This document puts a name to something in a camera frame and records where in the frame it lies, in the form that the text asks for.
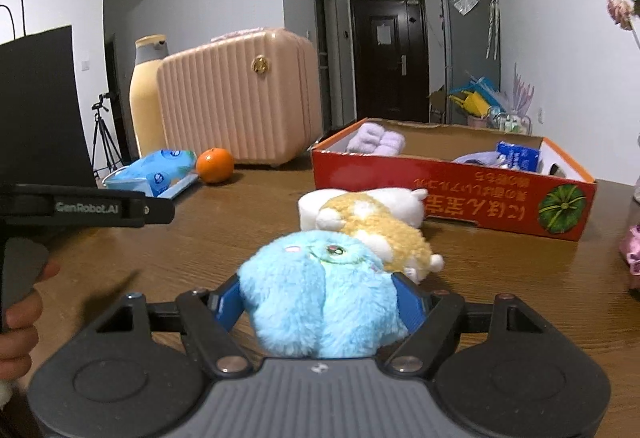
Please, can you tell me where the orange fruit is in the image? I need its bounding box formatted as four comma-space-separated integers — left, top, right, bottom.
196, 148, 236, 184

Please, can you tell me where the brown cardboard carton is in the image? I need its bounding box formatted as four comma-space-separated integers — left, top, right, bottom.
429, 90, 448, 124

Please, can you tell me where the dark wooden door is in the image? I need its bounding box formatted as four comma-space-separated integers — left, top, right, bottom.
349, 0, 431, 124

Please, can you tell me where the person's left hand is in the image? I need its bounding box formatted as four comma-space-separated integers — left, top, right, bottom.
0, 260, 61, 381

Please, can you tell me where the pile of blue yellow items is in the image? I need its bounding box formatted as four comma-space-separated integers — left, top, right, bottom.
447, 75, 501, 119

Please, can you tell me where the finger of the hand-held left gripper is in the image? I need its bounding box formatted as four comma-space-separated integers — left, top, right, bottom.
143, 199, 176, 226

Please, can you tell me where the yellow water bottle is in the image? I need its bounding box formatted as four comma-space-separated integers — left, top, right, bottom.
129, 34, 168, 158

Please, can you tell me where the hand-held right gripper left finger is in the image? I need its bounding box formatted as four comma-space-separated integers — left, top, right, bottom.
97, 280, 253, 379

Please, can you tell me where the white folded umbrella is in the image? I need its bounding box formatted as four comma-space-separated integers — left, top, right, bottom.
486, 0, 501, 64

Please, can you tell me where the red cardboard box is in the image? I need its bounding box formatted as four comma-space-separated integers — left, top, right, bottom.
310, 118, 598, 243

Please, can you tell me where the white plush toy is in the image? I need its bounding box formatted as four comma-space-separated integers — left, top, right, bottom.
298, 187, 430, 231

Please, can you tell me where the blue wipes pack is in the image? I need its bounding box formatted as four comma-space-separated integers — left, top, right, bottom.
495, 141, 545, 175

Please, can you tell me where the pale crumpled plastic bag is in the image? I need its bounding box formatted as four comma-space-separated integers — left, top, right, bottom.
452, 150, 501, 166

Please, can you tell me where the blue plush toy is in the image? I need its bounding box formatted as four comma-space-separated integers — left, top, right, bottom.
236, 229, 411, 360

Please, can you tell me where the blue tissue pack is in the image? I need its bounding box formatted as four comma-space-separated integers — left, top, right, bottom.
102, 148, 198, 198

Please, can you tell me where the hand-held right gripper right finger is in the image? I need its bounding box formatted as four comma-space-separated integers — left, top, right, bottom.
380, 272, 546, 376

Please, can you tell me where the white storage cart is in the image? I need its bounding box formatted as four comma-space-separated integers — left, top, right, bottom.
487, 107, 532, 135

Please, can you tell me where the lavender wall decoration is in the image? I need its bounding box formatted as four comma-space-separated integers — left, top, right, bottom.
510, 63, 536, 111

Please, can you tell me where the yellow white plush dog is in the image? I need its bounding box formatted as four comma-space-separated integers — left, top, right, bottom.
315, 194, 446, 281

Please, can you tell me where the black paper bag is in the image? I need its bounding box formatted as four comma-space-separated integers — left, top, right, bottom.
0, 0, 96, 189

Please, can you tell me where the grey refrigerator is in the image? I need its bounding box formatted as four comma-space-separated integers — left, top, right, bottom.
441, 0, 502, 96

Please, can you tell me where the pink ribbed suitcase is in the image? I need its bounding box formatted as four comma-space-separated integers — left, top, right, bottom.
156, 27, 323, 169

